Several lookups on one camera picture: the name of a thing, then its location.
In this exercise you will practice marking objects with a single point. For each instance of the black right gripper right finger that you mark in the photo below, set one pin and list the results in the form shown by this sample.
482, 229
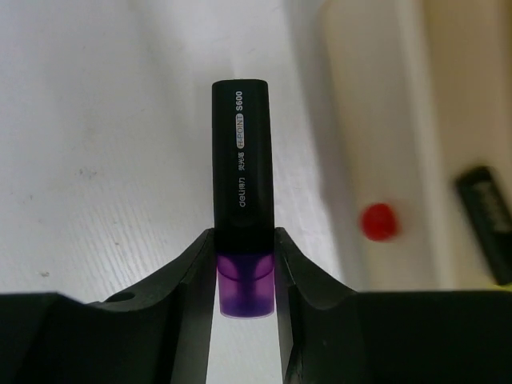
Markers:
329, 333

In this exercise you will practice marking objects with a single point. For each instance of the yellow highlighter marker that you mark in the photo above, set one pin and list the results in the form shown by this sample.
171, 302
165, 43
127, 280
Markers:
489, 217

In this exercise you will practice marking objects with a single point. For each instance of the cream drawer cabinet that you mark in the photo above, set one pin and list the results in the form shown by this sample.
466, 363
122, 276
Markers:
422, 91

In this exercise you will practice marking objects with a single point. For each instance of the purple highlighter marker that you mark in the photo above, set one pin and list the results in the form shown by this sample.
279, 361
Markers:
243, 197

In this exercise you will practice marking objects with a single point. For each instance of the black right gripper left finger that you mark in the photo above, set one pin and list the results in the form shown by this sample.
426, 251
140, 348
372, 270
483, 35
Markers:
155, 331

